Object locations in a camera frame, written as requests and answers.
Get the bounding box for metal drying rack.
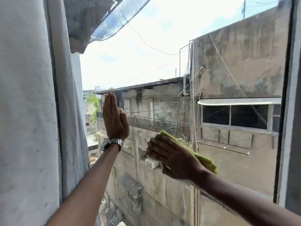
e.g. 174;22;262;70
195;128;276;155

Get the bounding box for low concrete building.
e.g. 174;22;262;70
94;77;196;226

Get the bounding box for green trees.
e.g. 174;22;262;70
86;93;102;124

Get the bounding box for rough concrete overhang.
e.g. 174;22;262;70
62;0;121;54

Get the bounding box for person's left hand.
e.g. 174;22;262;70
102;91;130;142

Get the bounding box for white window awning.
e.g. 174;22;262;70
197;97;282;106

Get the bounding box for person's right forearm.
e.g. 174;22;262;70
190;170;301;226

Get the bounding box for rusty balcony railing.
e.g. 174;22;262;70
126;114;191;139

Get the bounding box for white drain pipe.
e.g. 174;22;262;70
183;73;190;96

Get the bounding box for large grey curtain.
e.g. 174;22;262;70
0;0;92;226

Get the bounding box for blue mesh netting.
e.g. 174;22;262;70
90;0;153;42

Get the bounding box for grey window frame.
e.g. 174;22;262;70
272;0;301;210

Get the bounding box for tall concrete building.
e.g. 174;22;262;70
190;0;293;226

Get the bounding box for dark sliding window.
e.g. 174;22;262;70
201;105;282;133

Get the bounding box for silver wristwatch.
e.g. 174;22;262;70
100;137;124;153

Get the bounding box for white air conditioner unit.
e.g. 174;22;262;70
145;157;160;169

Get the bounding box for person's right hand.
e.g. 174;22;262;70
145;135;209;183

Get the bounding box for green cleaning cloth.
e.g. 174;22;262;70
154;130;219;191

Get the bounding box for window glass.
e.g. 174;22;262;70
62;0;293;226

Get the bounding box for black overhead wire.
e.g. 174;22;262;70
120;9;187;56

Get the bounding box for person's left forearm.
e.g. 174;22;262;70
46;143;121;226

